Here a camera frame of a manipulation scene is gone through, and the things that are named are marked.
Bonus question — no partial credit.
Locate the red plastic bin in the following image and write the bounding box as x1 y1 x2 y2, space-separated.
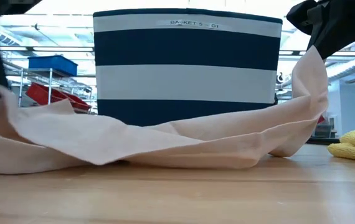
25 82 72 105
62 93 92 113

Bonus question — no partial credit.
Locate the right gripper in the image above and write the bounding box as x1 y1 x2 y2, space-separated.
286 0 355 60

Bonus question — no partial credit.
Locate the blue plastic bin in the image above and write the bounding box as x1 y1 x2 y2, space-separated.
27 55 78 77

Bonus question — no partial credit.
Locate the metal wire shelf rack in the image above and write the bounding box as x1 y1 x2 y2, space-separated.
9 67 93 114

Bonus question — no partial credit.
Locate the navy white striped fabric basket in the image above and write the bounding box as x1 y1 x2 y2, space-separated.
92 8 283 127

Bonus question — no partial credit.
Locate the grey crate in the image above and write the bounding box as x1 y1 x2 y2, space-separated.
313 124 333 138

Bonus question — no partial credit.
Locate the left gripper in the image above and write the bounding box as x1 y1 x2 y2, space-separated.
0 0 43 104

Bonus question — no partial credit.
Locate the beige cloth towel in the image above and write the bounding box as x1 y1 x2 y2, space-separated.
0 45 329 175

